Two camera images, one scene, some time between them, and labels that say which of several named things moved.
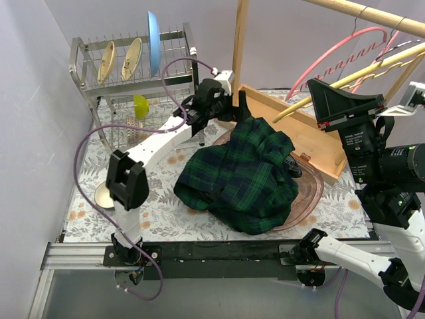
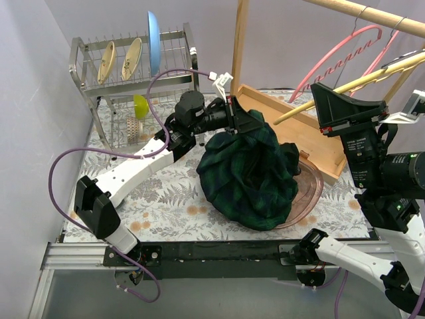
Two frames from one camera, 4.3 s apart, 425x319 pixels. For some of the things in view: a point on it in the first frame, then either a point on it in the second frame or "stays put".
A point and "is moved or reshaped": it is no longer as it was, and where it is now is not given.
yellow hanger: (399, 60) to (385, 72)
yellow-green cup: (141, 106) stays put
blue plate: (155, 44) stays put
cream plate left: (107, 63) stays put
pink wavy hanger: (349, 59) is moved or reshaped
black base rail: (210, 260) stays put
